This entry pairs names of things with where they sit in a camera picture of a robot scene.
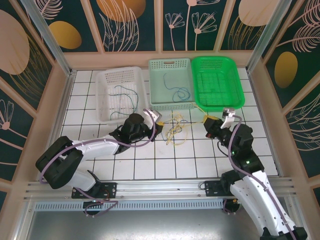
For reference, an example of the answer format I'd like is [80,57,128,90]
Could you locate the yellow cable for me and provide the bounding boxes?
[161,112,191,148]
[172,101,209,131]

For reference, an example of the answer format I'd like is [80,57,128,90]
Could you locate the green cable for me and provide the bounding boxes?
[109,92,132,120]

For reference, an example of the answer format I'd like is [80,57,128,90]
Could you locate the teal cable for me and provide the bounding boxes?
[113,84,141,114]

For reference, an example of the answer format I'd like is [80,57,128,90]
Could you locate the blue cable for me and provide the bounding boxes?
[162,73,192,104]

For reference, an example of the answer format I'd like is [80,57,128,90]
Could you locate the mint perforated plastic basket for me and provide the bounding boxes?
[147,57,197,111]

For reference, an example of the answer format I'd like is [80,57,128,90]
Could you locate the bright green plastic basket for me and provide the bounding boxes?
[191,56,246,112]

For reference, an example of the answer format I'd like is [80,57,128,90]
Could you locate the white perforated plastic basket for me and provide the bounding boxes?
[95,66,149,124]

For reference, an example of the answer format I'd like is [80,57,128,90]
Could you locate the grey metal plate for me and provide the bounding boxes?
[16,197,307,240]

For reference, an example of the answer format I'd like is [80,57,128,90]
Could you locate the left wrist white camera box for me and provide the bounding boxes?
[144,108,163,125]

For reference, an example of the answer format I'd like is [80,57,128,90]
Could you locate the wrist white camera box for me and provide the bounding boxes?
[144,108,163,125]
[221,107,237,130]

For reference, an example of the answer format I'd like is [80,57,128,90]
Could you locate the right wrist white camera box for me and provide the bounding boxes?
[221,107,237,130]

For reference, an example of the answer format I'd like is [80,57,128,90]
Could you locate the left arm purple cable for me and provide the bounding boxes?
[39,108,157,218]

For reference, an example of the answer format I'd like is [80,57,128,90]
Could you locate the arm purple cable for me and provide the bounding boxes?
[39,108,157,218]
[222,113,302,240]

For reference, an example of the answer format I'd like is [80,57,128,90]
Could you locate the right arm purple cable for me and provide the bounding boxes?
[222,113,302,240]

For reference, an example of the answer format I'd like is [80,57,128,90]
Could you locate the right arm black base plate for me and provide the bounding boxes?
[204,180,235,198]

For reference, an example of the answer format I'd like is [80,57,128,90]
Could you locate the aluminium mounting rail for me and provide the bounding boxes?
[23,176,297,201]

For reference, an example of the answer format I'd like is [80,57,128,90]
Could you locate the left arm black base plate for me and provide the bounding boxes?
[71,181,118,200]

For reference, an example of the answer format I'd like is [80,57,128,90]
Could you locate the wall panel curved leaf outlines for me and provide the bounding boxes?
[283,92,320,178]

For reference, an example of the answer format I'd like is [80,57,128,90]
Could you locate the grey slotted cable duct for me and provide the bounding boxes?
[33,201,225,212]

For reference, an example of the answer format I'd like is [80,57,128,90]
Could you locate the wall panel pink flowers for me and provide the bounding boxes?
[161,0,237,53]

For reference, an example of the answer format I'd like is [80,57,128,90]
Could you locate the wall panel beige circle reeds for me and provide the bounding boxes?
[218,0,285,52]

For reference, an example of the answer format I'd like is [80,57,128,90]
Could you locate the wall panel yellow circle feathers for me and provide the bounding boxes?
[262,0,320,109]

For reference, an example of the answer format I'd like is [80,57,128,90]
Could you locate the wall panel orange circle leaves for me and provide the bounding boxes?
[86,0,161,53]

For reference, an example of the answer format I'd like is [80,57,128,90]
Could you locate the aluminium corner post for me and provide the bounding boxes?
[246,0,287,73]
[19,0,77,78]

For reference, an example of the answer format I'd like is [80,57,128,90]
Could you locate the wall panel yellow oval leaf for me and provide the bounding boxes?
[34,0,105,54]

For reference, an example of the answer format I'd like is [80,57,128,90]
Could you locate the wall panel single pink flower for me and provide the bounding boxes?
[0,76,36,176]

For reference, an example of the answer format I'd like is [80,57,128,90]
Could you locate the wall panel large beige circle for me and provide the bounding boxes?
[0,0,55,113]

